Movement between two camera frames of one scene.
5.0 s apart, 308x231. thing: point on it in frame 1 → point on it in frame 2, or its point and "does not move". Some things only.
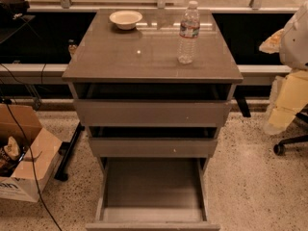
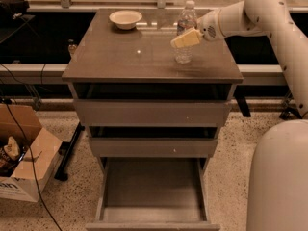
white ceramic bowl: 125,19 does not move
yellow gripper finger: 272,44 → 209,28
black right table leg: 240,93 does not move
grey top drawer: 152,105 does not move
